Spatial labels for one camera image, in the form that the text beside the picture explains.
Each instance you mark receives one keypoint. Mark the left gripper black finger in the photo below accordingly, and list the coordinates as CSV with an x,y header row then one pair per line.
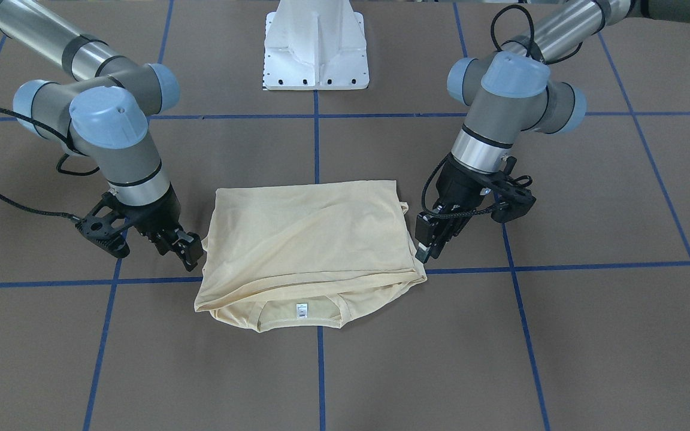
x,y
425,252

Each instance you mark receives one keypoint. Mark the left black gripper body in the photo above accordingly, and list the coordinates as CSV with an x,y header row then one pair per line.
x,y
460,185

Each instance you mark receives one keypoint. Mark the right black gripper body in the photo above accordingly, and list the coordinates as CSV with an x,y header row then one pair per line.
x,y
157,219

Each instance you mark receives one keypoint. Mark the beige long-sleeve printed shirt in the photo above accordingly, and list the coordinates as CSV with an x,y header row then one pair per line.
x,y
306,255

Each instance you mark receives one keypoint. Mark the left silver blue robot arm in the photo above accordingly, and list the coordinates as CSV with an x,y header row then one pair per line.
x,y
510,92

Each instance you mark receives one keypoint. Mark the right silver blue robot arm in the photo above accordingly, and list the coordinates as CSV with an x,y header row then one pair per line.
x,y
103,115

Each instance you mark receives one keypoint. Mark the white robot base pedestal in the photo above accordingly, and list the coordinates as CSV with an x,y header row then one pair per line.
x,y
315,45

